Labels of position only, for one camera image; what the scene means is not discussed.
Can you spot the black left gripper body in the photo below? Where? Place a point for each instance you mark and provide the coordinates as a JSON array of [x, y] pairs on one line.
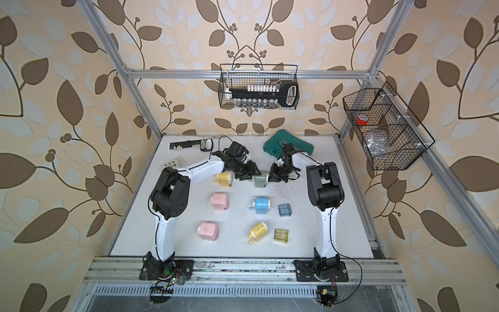
[[243, 169]]

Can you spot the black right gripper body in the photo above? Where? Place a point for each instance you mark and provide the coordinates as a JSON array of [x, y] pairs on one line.
[[281, 173]]

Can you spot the yellow pencil sharpener back row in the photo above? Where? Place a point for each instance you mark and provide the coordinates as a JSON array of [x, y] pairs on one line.
[[224, 179]]

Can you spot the yellow pencil sharpener row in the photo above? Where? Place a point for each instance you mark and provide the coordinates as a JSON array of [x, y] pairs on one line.
[[224, 179], [257, 233]]

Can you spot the green pencil sharpener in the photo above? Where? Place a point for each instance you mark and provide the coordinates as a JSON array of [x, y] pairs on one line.
[[261, 180]]

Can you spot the blue clear sharpener tray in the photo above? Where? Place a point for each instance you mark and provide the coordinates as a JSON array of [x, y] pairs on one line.
[[285, 210]]

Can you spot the blue pencil sharpener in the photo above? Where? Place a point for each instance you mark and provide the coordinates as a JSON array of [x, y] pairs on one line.
[[261, 205]]

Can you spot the pink pencil sharpener row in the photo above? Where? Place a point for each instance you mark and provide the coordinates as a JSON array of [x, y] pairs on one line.
[[219, 201], [208, 231]]

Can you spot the yellow pencil sharpener front row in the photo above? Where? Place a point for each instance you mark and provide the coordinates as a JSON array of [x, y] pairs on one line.
[[257, 233]]

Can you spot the pink pencil sharpener front row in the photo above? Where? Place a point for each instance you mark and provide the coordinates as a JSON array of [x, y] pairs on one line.
[[208, 231]]

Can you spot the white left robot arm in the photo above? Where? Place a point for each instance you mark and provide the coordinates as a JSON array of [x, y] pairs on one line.
[[169, 197]]

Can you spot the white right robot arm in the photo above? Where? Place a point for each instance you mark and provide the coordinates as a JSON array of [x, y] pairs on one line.
[[324, 189]]

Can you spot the yellow clear tray front row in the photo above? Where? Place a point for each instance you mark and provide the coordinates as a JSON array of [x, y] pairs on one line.
[[281, 236]]

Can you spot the green plastic tool case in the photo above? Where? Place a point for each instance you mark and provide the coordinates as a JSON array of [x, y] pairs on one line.
[[274, 145]]

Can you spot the clear bag of coins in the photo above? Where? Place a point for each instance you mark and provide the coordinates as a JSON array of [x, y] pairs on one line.
[[176, 163]]

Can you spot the red tape roll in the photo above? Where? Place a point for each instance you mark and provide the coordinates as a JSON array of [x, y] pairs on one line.
[[362, 119]]

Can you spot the clear plastic bag in basket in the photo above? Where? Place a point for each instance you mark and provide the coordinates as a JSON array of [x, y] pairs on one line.
[[377, 142]]

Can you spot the right circuit board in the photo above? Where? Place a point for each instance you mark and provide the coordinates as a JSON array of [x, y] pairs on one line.
[[326, 296]]

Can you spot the black socket rail in basket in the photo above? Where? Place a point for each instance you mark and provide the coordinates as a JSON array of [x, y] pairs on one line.
[[281, 95]]

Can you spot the black wire basket back wall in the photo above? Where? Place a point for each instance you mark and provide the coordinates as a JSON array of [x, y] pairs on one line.
[[242, 74]]

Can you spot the black wire basket wall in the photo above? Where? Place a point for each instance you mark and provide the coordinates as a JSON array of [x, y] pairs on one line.
[[242, 74], [408, 137]]

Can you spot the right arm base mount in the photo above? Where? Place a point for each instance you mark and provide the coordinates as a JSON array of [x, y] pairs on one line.
[[321, 269]]

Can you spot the black wire basket right wall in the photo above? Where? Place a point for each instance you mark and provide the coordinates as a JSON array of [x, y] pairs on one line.
[[408, 137]]

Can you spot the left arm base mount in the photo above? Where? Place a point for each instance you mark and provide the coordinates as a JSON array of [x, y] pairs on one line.
[[154, 269]]

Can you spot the aluminium front rail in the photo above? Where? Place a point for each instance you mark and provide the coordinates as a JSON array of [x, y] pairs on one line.
[[240, 271]]

